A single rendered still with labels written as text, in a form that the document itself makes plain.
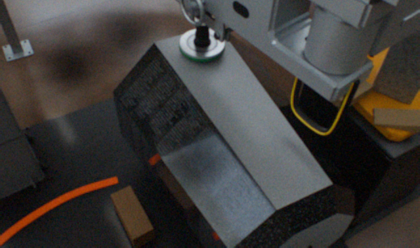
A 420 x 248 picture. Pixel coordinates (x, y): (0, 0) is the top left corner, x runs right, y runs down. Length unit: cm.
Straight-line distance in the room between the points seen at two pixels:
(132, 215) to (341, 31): 150
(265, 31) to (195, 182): 67
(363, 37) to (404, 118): 80
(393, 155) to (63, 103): 214
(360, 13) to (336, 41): 13
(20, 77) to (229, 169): 213
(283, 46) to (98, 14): 262
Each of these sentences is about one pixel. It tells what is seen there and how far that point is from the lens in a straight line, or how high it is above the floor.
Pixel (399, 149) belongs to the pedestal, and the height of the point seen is 74.
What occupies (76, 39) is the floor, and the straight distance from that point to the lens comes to 352.
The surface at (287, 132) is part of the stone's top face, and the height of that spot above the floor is 86.
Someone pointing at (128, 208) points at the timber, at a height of 13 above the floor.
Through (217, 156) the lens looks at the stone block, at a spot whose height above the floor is 81.
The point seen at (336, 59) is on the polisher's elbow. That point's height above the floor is 135.
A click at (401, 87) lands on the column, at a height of 86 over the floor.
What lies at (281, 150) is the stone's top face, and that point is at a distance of 158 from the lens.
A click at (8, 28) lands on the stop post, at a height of 24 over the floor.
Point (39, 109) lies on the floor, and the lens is 301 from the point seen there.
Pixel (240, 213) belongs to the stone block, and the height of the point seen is 77.
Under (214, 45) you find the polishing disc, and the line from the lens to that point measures 189.
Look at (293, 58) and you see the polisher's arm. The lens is 132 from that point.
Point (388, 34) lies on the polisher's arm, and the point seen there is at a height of 138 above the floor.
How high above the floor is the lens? 210
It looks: 48 degrees down
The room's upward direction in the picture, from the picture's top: 3 degrees clockwise
